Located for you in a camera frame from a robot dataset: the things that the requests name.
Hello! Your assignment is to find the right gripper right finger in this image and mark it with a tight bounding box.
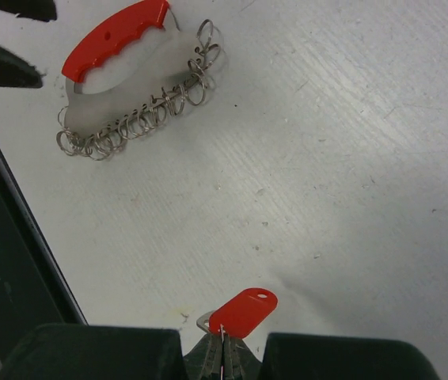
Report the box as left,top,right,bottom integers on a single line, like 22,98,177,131
222,331,442,380

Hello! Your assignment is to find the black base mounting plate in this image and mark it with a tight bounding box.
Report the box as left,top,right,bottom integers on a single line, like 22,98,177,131
0,149,87,361

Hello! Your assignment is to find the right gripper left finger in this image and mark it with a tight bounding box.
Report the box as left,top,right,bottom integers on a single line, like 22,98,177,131
0,324,222,379

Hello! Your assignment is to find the metal chain keyring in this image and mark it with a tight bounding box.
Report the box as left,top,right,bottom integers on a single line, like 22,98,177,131
56,5,222,161

